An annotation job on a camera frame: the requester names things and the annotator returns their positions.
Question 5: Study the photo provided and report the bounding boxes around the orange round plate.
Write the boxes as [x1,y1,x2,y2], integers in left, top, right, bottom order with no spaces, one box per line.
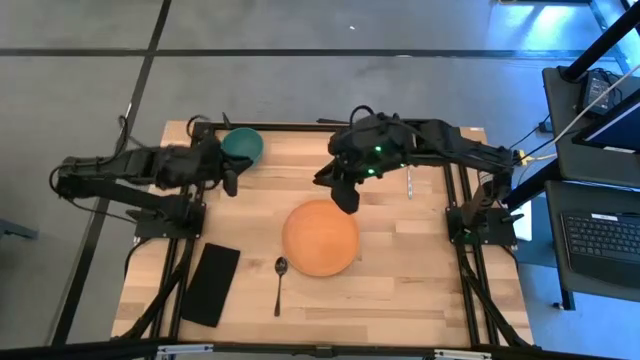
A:
[281,199,361,278]

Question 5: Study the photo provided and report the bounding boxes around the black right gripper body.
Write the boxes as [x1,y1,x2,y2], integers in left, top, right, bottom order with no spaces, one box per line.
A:
[327,113,417,182]

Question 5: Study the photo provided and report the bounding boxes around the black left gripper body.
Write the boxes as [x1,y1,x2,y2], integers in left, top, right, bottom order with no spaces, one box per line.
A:
[152,135,227,191]

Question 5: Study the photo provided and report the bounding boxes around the black cloth napkin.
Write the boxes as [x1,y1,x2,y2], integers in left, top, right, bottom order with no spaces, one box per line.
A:
[179,242,242,329]

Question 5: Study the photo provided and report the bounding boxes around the black power adapter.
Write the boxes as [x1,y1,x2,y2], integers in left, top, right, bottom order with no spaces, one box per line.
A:
[578,69,622,117]

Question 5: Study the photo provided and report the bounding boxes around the silver frame bracket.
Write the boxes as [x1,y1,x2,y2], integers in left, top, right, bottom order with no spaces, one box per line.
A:
[433,348,494,360]
[155,343,215,358]

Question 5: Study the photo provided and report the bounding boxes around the black laptop keyboard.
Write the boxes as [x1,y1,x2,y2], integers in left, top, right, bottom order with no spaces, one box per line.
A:
[559,211,640,290]

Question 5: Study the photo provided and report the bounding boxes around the teal bowl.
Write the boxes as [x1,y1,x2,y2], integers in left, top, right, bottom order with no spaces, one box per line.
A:
[220,126,265,168]

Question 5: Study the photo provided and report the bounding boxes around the white cable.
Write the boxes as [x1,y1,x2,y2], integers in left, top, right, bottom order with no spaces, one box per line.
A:
[552,63,640,145]

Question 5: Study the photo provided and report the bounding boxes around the dark metal spoon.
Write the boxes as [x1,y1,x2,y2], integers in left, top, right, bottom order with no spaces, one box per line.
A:
[273,256,290,318]

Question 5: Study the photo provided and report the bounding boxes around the black aluminium table frame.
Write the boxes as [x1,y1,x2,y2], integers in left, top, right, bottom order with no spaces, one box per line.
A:
[119,118,535,351]

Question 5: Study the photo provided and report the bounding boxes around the black side desk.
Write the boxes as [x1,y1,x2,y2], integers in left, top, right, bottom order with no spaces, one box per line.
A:
[542,64,640,311]

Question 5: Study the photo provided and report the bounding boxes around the black diagonal pole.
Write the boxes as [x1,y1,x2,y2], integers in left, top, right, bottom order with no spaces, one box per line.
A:
[562,0,640,82]

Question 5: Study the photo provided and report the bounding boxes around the black monitor screen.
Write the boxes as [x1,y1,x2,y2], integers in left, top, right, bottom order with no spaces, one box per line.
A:
[572,92,640,155]

